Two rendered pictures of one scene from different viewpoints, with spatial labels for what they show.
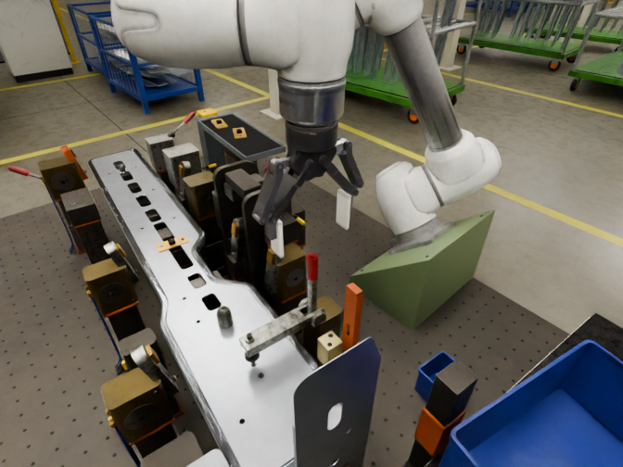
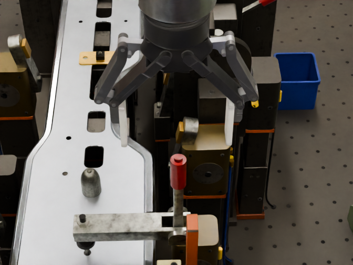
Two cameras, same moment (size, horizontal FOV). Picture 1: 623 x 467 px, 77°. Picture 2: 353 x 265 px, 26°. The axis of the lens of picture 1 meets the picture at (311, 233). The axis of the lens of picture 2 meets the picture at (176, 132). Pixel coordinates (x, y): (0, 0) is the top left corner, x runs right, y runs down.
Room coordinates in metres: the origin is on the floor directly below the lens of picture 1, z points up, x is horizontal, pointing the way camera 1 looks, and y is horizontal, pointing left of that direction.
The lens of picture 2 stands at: (-0.05, -0.39, 1.97)
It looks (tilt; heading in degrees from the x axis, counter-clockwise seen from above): 45 degrees down; 34
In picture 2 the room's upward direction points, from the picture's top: straight up
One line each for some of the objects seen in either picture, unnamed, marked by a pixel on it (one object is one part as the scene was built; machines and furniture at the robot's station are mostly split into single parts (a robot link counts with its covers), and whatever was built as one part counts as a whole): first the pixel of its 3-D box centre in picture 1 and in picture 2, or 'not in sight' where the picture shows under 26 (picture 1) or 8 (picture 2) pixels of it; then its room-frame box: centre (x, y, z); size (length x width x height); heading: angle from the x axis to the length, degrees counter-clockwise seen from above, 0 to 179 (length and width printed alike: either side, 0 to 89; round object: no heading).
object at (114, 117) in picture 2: (265, 226); (107, 105); (0.49, 0.07, 1.31); 0.03 x 0.01 x 0.05; 125
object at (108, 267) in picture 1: (119, 320); (10, 128); (0.68, 0.50, 0.87); 0.12 x 0.07 x 0.35; 125
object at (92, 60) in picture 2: (171, 242); (100, 56); (0.84, 0.38, 1.01); 0.08 x 0.04 x 0.01; 125
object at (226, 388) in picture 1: (167, 242); (97, 53); (0.85, 0.40, 1.00); 1.38 x 0.22 x 0.02; 35
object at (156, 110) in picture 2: (240, 296); (163, 162); (0.79, 0.20, 0.85); 0.04 x 0.03 x 0.29; 35
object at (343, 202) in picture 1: (343, 209); (229, 118); (0.57, -0.06, 1.28); 0.03 x 0.01 x 0.07; 35
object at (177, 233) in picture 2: (319, 318); (178, 237); (0.52, -0.01, 1.06); 0.03 x 0.01 x 0.03; 125
